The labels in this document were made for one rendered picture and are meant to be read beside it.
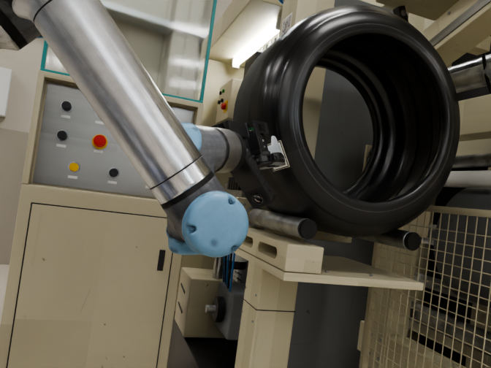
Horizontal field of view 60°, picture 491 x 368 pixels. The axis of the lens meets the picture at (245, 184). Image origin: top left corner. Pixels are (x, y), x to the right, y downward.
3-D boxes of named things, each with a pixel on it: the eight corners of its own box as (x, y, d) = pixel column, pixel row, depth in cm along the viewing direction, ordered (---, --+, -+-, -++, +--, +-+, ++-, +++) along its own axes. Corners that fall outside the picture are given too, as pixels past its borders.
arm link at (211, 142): (145, 180, 61) (142, 122, 61) (191, 179, 71) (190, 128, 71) (187, 179, 57) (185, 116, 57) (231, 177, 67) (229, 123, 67)
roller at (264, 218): (244, 212, 123) (258, 206, 125) (250, 225, 124) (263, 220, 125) (296, 223, 90) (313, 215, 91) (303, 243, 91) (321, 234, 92)
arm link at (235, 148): (234, 166, 66) (194, 179, 71) (249, 166, 70) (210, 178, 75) (223, 120, 67) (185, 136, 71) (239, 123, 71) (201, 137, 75)
